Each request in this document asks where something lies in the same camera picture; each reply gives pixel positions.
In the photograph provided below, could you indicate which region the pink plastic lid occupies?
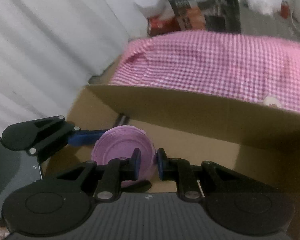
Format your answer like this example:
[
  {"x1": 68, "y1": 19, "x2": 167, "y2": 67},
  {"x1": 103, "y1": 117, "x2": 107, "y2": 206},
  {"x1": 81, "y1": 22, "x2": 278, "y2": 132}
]
[{"x1": 91, "y1": 125, "x2": 157, "y2": 181}]

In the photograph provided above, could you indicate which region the brown cardboard box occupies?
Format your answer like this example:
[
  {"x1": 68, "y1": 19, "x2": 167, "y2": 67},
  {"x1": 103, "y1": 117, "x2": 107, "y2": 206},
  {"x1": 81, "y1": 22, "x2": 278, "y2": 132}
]
[{"x1": 41, "y1": 84, "x2": 300, "y2": 240}]

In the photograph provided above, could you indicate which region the white curtain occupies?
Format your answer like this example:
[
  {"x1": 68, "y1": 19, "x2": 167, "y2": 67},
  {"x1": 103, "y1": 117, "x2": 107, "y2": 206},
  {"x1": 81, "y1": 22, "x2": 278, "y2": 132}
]
[{"x1": 0, "y1": 0, "x2": 164, "y2": 135}]

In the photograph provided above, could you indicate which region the pink checkered cloth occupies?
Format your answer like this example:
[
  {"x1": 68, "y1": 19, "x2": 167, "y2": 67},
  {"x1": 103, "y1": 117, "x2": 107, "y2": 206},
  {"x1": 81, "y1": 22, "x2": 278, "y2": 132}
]
[{"x1": 110, "y1": 30, "x2": 300, "y2": 113}]

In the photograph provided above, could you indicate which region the red packaging bag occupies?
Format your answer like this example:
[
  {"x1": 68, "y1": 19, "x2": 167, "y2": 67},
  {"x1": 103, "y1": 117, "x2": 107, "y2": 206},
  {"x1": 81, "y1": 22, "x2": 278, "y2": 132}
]
[{"x1": 147, "y1": 16, "x2": 181, "y2": 37}]

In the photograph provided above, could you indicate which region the orange appliance carton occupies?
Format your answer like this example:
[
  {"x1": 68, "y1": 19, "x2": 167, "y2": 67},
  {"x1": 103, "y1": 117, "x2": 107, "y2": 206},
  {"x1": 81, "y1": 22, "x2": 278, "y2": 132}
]
[{"x1": 168, "y1": 0, "x2": 241, "y2": 34}]

